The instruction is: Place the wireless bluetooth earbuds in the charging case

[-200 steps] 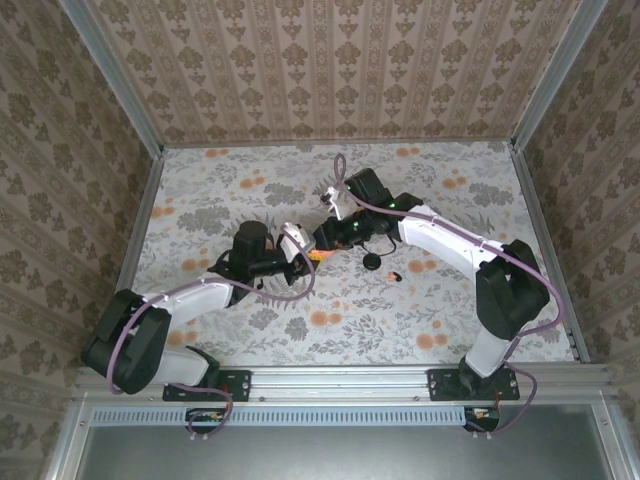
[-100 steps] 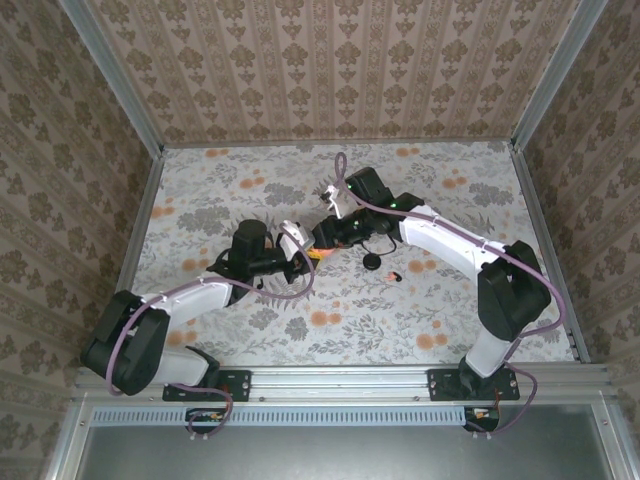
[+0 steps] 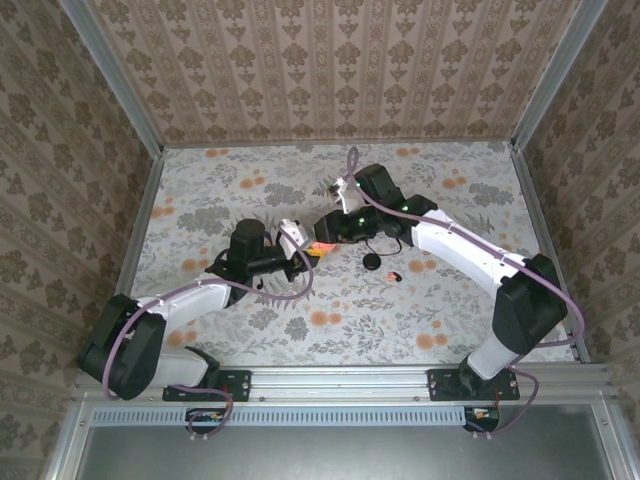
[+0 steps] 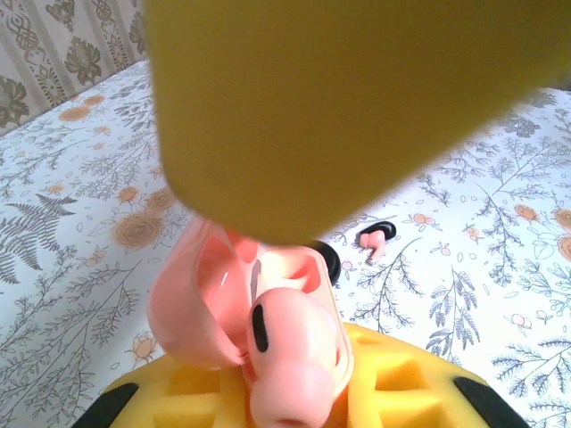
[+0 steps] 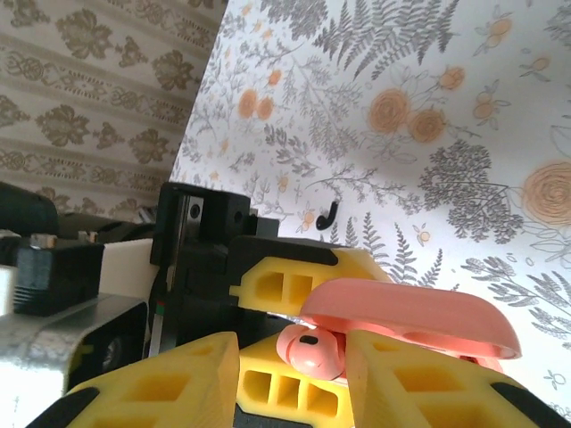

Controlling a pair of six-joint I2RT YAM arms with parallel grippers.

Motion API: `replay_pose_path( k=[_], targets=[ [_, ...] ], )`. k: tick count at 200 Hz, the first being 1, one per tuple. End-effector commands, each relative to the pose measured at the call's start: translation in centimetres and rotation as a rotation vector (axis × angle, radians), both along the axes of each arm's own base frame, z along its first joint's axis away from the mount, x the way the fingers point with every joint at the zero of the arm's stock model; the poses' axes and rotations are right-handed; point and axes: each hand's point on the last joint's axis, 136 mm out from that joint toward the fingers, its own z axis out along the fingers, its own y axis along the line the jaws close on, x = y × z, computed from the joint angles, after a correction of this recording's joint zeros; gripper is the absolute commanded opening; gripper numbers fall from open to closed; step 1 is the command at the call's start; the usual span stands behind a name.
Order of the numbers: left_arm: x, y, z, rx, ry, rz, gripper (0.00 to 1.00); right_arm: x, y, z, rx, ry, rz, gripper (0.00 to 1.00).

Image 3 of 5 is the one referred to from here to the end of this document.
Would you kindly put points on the black earbud charging case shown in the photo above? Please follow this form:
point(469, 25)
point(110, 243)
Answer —
point(371, 261)

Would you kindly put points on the grey sheet metal panel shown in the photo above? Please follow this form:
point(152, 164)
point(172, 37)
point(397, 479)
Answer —
point(350, 455)

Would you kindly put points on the black electronics board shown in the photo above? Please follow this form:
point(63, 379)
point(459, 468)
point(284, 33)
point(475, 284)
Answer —
point(482, 417)
point(207, 417)

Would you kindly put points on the aluminium frame post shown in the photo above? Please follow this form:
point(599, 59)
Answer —
point(117, 80)
point(556, 75)

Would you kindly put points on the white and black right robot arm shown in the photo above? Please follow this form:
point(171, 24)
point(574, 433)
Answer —
point(460, 245)

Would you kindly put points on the aluminium table side rail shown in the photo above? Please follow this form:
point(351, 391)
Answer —
point(537, 210)
point(139, 225)

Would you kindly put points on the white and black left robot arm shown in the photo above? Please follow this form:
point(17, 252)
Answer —
point(195, 300)

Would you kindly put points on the pink earbud charging case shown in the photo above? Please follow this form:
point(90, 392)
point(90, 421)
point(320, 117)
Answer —
point(322, 247)

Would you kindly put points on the long aluminium base rail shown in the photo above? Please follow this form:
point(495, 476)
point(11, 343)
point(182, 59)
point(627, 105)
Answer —
point(340, 382)

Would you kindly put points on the thin aluminium table rail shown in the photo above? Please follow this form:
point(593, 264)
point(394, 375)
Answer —
point(300, 143)

